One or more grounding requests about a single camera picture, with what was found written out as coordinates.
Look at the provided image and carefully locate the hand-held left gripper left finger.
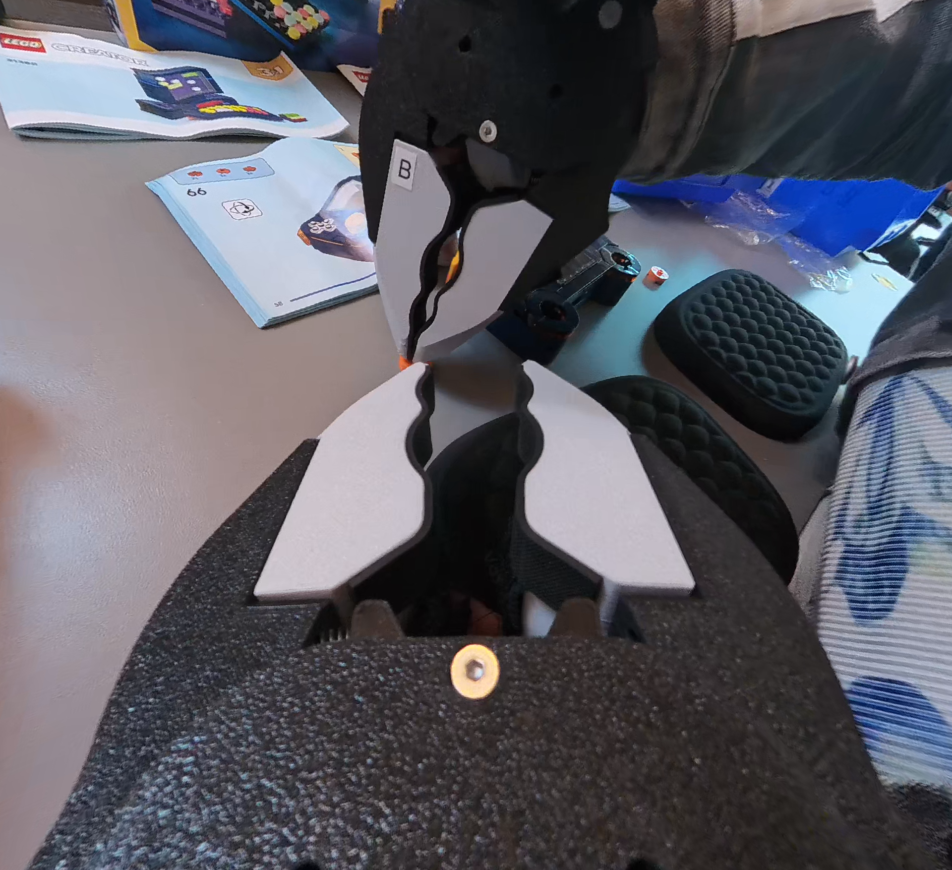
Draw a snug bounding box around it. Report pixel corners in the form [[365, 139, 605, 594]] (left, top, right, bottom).
[[253, 363, 437, 618]]

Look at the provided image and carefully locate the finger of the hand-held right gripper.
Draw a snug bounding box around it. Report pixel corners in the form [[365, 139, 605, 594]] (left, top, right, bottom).
[[374, 137, 462, 359], [411, 195, 556, 363]]

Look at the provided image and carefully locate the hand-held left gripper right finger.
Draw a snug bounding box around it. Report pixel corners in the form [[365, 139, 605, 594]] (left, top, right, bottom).
[[517, 360, 698, 612]]

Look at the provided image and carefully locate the blue plastic bin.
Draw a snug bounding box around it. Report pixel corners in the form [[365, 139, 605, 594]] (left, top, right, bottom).
[[616, 172, 947, 255]]

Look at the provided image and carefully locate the person's right forearm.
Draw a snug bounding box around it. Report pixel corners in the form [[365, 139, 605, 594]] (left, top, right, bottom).
[[616, 0, 952, 191]]

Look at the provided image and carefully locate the black textured case half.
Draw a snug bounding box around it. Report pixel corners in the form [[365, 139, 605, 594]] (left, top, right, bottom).
[[654, 269, 849, 442], [584, 375, 801, 585]]

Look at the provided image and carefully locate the open instruction booklet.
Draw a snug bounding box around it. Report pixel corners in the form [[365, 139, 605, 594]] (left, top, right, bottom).
[[145, 137, 380, 330]]

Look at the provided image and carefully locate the clear plastic bag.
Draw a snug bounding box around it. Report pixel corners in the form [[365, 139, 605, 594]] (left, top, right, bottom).
[[703, 189, 856, 292]]

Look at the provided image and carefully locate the white blue patterned clothing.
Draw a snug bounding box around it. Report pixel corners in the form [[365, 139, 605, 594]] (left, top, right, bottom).
[[790, 363, 952, 791]]

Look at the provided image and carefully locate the instruction booklet arcade cover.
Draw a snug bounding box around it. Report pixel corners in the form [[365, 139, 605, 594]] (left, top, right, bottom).
[[0, 25, 351, 142]]

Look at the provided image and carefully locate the dark grey jacket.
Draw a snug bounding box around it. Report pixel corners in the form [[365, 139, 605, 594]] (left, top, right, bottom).
[[836, 266, 952, 439]]

